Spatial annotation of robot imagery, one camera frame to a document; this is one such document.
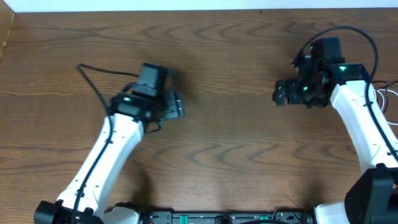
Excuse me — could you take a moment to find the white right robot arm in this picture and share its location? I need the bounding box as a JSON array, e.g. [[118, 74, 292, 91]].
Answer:
[[272, 37, 397, 223]]

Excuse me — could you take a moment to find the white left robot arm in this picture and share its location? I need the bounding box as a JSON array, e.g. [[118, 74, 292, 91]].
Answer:
[[34, 63, 184, 223]]

